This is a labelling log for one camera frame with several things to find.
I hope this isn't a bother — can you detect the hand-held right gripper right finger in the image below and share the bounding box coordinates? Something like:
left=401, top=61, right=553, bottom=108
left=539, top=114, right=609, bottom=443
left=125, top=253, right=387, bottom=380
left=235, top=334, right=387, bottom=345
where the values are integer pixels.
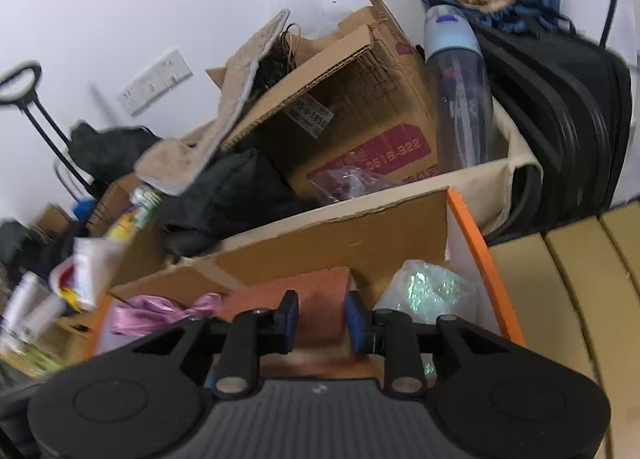
left=344, top=290, right=527, bottom=400

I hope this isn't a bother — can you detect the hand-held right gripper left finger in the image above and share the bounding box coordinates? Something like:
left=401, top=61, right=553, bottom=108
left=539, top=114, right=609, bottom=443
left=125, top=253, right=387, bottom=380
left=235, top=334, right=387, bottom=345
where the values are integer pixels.
left=120, top=290, right=300, bottom=400

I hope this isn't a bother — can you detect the orange sponge block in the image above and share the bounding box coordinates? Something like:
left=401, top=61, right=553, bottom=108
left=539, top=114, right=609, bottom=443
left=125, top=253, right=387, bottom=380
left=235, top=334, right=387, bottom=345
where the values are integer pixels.
left=219, top=266, right=382, bottom=376

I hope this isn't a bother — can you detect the red shallow cardboard box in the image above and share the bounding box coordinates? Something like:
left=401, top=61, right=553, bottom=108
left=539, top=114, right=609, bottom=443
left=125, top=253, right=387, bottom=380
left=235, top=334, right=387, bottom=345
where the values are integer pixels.
left=80, top=187, right=527, bottom=380

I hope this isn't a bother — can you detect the green glitter bag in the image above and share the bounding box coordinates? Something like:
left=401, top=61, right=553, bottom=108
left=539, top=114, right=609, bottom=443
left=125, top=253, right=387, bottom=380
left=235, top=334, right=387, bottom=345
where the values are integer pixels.
left=372, top=258, right=482, bottom=329

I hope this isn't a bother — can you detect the clear plastic bag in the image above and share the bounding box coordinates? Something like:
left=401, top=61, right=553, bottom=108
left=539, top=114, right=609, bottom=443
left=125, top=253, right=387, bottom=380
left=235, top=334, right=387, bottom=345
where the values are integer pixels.
left=309, top=165, right=402, bottom=206

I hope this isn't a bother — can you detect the black cloth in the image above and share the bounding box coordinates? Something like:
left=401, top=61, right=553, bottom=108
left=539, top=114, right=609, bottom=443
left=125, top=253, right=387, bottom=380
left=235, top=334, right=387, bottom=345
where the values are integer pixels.
left=159, top=148, right=312, bottom=261

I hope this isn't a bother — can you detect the pink satin cloth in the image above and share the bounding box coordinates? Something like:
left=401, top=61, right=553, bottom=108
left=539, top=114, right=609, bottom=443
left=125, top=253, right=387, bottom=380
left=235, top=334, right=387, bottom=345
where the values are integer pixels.
left=109, top=292, right=224, bottom=338

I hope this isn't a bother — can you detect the open cardboard box with clutter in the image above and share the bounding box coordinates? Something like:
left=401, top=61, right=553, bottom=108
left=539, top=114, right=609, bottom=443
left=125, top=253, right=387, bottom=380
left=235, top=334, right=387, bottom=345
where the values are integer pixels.
left=50, top=173, right=173, bottom=355

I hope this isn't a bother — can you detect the colourful tube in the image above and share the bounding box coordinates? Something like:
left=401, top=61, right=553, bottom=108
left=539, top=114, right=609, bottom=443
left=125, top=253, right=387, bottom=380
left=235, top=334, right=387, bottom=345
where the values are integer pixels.
left=106, top=185, right=164, bottom=246

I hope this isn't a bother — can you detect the beige fuzzy mat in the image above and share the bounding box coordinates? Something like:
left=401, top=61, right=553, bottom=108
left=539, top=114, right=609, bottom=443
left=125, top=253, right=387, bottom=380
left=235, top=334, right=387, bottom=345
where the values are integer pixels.
left=134, top=8, right=292, bottom=198

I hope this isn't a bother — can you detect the white red yellow packet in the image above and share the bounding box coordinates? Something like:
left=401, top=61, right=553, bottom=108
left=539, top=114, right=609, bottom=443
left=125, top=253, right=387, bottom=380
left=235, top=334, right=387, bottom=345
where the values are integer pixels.
left=49, top=235, right=127, bottom=313

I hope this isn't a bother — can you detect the large printed cardboard box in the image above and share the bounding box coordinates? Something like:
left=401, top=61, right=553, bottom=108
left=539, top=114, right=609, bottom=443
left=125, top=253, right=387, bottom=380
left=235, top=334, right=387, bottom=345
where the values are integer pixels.
left=206, top=0, right=442, bottom=200

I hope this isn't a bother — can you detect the black bag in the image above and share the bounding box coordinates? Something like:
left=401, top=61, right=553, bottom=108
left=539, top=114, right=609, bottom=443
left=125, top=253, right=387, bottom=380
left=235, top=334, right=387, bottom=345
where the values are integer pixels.
left=69, top=120, right=162, bottom=186

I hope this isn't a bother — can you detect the clear blue-lid water bottle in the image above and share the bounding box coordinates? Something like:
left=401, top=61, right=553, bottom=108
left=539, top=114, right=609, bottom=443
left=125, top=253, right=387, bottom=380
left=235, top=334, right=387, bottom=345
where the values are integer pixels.
left=423, top=3, right=497, bottom=168

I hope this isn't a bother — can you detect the white bottle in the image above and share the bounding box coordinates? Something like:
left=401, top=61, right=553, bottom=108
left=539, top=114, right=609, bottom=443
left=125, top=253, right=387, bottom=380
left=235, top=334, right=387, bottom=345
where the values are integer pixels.
left=0, top=269, right=67, bottom=356

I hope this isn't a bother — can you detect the black suitcase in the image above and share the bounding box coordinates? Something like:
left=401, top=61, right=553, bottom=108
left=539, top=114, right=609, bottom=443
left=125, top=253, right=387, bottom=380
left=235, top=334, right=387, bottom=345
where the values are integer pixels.
left=469, top=15, right=634, bottom=246

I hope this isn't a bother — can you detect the white wall socket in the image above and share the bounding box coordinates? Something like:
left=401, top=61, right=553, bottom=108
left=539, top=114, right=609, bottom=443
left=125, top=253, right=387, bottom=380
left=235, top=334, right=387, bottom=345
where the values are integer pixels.
left=116, top=47, right=194, bottom=116

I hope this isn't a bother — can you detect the black trolley handle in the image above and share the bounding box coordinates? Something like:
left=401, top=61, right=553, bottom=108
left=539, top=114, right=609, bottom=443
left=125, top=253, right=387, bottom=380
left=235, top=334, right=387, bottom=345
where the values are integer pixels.
left=0, top=60, right=97, bottom=200

